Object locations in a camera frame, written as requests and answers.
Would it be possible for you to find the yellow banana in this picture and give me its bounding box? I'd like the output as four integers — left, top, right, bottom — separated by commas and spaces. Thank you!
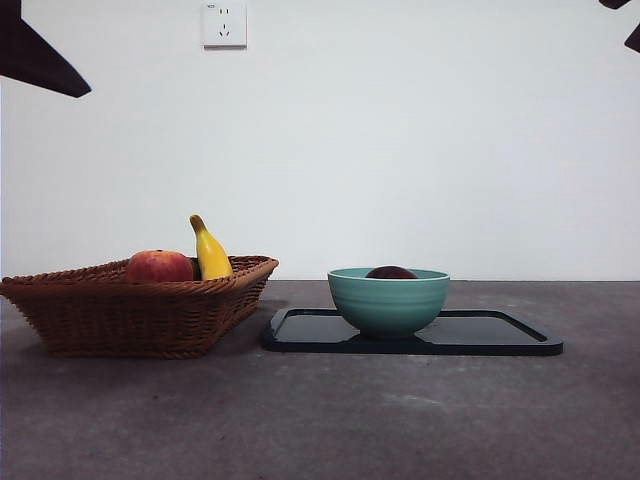
188, 213, 235, 281

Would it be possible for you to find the white wall socket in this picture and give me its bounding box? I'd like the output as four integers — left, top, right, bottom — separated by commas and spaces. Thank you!
202, 0, 248, 50

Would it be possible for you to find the teal ribbed bowl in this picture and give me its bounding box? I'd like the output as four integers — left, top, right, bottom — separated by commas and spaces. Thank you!
327, 266, 453, 341

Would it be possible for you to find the dark red plum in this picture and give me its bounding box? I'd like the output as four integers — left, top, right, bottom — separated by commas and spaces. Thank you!
364, 265, 419, 280

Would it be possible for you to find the red orange peach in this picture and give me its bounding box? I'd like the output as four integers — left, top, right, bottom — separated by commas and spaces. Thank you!
124, 248, 195, 284

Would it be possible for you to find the brown wicker basket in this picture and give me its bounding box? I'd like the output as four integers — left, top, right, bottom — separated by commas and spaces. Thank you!
0, 254, 280, 360

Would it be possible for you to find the dark teal rectangular tray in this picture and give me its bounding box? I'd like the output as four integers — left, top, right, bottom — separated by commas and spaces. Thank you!
260, 306, 565, 357

